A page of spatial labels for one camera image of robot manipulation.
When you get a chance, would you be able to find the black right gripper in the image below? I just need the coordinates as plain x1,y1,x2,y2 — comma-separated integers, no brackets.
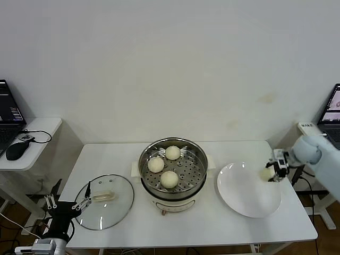
265,148,291,183

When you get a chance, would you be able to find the grey laptop with pink screen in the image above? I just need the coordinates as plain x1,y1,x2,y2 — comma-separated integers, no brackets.
317,83,340,149

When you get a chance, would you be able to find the black usb cable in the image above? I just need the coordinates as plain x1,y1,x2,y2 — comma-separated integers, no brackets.
22,129,53,144

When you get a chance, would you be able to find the white round plate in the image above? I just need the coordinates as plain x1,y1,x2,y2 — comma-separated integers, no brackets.
217,161,282,218

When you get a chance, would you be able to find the black computer mouse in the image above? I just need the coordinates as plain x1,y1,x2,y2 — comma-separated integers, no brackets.
6,142,29,161

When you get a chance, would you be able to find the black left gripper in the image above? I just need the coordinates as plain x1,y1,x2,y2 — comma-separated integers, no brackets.
44,178,94,239

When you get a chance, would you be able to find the white floor power strip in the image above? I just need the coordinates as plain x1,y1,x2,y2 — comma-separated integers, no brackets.
36,198,48,213

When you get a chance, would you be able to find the black cable with adapter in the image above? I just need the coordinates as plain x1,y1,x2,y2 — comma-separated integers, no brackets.
291,166,319,224

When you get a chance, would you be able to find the cream electric cooking pot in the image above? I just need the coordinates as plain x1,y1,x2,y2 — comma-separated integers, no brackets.
130,154,216,216

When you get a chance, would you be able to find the white floor cable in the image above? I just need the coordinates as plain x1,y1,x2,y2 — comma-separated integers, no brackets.
0,212,43,239

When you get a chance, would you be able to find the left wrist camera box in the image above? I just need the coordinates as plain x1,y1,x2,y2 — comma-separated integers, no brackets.
14,245,35,255

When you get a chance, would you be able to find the black laptop with dark screen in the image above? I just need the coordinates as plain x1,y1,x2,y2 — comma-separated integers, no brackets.
0,79,28,157

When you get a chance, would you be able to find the stainless steel steamer basket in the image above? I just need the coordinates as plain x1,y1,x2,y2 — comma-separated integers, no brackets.
138,137,208,193

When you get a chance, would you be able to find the glass pot lid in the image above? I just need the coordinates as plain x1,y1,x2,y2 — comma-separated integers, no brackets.
74,174,135,231

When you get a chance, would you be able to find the white steamed baozi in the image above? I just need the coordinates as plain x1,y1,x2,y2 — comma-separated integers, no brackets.
259,167,274,183
165,145,181,161
147,156,165,173
160,171,179,189

